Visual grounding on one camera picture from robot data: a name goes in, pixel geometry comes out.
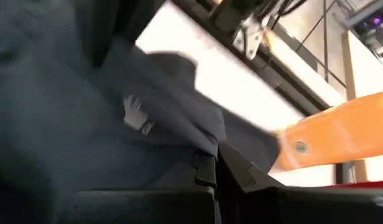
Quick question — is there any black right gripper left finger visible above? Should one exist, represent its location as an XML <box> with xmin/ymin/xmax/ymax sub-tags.
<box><xmin>74</xmin><ymin>151</ymin><xmax>218</xmax><ymax>224</ymax></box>

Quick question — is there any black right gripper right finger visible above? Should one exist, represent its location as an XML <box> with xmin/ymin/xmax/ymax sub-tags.
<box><xmin>217</xmin><ymin>141</ymin><xmax>383</xmax><ymax>224</ymax></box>

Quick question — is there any dark navy garment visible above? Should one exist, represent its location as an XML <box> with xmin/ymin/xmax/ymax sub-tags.
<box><xmin>0</xmin><ymin>0</ymin><xmax>281</xmax><ymax>224</ymax></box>

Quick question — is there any red ribbed plastic bin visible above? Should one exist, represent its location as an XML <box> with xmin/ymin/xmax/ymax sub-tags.
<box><xmin>321</xmin><ymin>179</ymin><xmax>383</xmax><ymax>189</ymax></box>

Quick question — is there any black aluminium table frame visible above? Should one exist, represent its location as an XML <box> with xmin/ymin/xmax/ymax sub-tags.
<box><xmin>171</xmin><ymin>0</ymin><xmax>333</xmax><ymax>116</ymax></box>

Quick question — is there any white metal bracket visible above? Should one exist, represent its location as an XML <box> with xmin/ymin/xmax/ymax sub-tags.
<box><xmin>232</xmin><ymin>17</ymin><xmax>264</xmax><ymax>60</ymax></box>

